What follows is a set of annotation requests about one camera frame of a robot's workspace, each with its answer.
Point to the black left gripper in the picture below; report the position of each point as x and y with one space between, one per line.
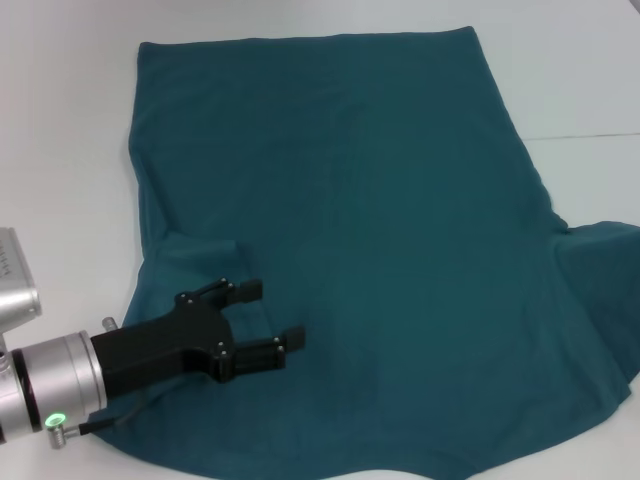
155 345

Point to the teal blue shirt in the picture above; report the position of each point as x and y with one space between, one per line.
370 175

